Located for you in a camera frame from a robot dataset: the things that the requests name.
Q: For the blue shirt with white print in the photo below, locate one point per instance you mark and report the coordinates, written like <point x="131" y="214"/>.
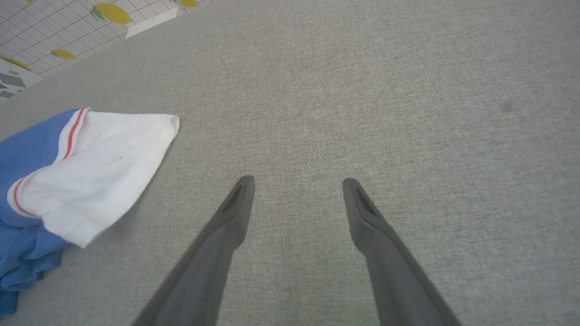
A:
<point x="90" y="181"/>

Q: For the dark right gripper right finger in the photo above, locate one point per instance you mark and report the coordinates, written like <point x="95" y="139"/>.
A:
<point x="398" y="290"/>

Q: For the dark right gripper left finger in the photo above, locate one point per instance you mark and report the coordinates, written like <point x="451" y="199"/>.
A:
<point x="204" y="280"/>

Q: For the white box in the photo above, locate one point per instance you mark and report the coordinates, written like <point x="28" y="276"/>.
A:
<point x="152" y="23"/>

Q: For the white board with grey shapes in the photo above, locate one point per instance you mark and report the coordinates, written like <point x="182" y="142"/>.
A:
<point x="18" y="79"/>

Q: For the lemon print partition panel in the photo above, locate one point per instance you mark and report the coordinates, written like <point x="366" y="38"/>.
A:
<point x="41" y="27"/>

